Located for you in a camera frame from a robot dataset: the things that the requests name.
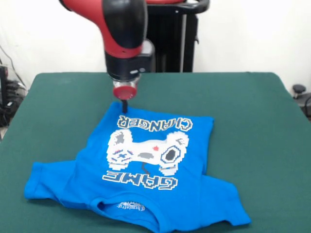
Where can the blue printed t-shirt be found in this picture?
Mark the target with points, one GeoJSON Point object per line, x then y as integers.
{"type": "Point", "coordinates": [170, 199]}

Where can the dark green table cloth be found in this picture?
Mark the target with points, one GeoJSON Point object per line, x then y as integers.
{"type": "Point", "coordinates": [243, 109]}

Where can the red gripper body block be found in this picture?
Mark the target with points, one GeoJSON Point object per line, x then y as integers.
{"type": "Point", "coordinates": [125, 91]}

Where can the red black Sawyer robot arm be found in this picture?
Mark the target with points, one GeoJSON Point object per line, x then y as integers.
{"type": "Point", "coordinates": [121, 41]}

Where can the black electronics box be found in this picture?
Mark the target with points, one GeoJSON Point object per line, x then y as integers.
{"type": "Point", "coordinates": [3, 85]}

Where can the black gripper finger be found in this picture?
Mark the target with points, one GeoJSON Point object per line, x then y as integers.
{"type": "Point", "coordinates": [125, 106]}

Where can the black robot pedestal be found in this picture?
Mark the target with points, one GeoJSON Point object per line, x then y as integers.
{"type": "Point", "coordinates": [175, 43]}

